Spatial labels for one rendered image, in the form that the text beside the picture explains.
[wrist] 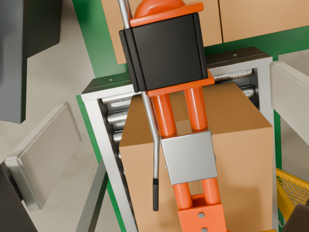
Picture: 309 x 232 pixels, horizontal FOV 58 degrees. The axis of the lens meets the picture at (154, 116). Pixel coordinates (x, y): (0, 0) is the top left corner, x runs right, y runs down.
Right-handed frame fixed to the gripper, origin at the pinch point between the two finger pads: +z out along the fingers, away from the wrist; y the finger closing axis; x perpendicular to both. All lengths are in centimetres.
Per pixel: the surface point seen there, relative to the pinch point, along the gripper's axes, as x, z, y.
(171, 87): -2.8, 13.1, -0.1
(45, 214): -121, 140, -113
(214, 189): -18.5, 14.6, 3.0
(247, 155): -36, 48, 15
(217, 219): -23.1, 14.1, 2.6
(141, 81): -1.5, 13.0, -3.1
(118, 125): -41, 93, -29
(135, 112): -27, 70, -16
